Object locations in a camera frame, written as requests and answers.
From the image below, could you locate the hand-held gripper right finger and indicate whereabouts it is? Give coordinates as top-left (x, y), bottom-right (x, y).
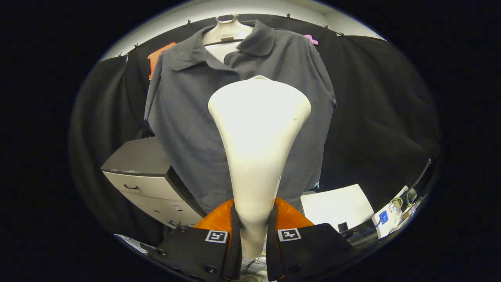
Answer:
top-left (266, 195), bottom-right (362, 282)

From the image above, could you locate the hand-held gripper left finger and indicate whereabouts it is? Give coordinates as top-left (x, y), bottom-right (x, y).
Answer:
top-left (151, 198), bottom-right (241, 282)

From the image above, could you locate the grey drawer cabinet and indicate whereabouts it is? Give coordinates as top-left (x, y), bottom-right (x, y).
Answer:
top-left (101, 136), bottom-right (207, 230)

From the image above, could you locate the black backdrop cloth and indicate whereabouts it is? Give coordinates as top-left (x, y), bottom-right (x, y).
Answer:
top-left (70, 14), bottom-right (441, 247)

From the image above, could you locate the white patterned sheet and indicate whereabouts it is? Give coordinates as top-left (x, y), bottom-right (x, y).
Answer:
top-left (115, 234), bottom-right (151, 254)

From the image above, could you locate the white cluttered desk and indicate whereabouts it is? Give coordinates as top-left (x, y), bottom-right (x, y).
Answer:
top-left (372, 185), bottom-right (425, 239)

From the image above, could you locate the white square table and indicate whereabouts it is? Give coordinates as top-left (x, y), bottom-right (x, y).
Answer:
top-left (299, 183), bottom-right (375, 232)

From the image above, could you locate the white garment steamer head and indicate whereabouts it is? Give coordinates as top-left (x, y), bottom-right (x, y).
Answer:
top-left (207, 75), bottom-right (312, 260)

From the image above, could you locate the grey button shirt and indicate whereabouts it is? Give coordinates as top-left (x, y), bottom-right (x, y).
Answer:
top-left (144, 20), bottom-right (337, 215)

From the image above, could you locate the blue cable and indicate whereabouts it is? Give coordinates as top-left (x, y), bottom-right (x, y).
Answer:
top-left (346, 219), bottom-right (382, 240)

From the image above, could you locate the black upright stand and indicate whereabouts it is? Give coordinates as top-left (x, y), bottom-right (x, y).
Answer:
top-left (407, 158), bottom-right (435, 200)

